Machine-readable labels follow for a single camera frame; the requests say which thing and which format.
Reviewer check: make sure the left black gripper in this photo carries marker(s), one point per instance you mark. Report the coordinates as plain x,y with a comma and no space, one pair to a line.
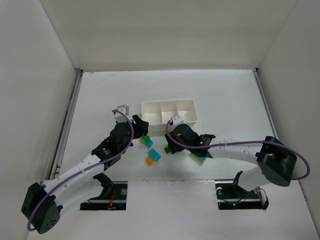
139,125

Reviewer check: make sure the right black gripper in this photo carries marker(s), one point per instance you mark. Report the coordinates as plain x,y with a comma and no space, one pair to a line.
173,144

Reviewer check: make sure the green lego brick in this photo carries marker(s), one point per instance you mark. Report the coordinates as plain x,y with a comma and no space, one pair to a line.
167,150

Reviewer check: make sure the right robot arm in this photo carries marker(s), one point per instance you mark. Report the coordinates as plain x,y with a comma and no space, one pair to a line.
273,162

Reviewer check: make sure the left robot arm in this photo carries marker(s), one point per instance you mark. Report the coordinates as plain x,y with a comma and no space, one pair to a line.
44,204

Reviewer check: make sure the blue lego brick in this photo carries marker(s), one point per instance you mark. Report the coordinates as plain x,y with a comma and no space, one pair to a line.
154,155

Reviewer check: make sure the white divided container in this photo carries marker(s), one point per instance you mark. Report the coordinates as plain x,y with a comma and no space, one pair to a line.
159,112

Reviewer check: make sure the orange lego brick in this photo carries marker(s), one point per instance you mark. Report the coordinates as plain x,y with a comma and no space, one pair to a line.
150,161

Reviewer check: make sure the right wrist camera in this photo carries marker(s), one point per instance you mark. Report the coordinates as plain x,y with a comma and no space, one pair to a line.
176,120

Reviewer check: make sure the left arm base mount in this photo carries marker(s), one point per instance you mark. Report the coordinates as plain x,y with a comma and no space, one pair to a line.
113,196

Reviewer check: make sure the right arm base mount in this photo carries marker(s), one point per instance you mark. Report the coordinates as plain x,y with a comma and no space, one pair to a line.
230,196

